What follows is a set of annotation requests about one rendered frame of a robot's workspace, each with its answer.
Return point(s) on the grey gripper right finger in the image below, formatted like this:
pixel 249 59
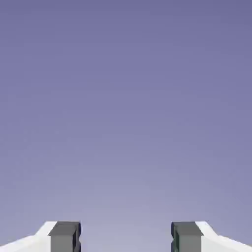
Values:
pixel 190 238

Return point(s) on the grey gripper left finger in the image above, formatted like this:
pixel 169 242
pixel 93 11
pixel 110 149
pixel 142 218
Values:
pixel 61 238

